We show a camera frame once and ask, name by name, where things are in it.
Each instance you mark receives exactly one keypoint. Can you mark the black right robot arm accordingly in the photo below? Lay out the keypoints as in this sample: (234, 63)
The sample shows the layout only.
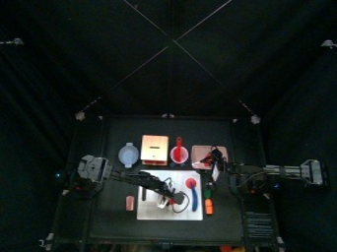
(281, 171)

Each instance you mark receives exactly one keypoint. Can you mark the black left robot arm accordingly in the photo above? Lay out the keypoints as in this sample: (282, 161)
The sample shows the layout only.
(131, 178)

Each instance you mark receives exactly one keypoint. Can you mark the light blue bowl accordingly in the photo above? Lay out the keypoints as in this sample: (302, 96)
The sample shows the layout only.
(128, 155)

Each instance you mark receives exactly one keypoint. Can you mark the pink square plate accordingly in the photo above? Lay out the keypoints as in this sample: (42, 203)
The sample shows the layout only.
(196, 154)

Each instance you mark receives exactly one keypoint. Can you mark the white cutting board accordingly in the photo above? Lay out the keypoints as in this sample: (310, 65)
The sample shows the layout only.
(148, 210)

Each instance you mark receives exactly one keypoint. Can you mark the red and blue spoon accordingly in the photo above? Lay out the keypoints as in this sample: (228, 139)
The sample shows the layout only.
(191, 190)

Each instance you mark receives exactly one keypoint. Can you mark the red measuring cup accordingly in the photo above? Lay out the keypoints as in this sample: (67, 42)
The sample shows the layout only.
(179, 154)

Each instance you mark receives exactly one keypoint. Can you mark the orange toy carrot green top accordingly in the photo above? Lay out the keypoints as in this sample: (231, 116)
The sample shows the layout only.
(208, 205)

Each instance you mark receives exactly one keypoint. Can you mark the wooden box with red base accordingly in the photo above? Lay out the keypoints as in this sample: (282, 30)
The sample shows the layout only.
(153, 147)

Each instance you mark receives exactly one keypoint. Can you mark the white label sticker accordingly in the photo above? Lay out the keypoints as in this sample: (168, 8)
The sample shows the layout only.
(258, 224)

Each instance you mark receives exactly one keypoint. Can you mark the silver frame bracket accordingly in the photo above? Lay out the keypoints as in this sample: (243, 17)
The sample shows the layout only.
(167, 115)
(79, 115)
(16, 41)
(327, 43)
(255, 119)

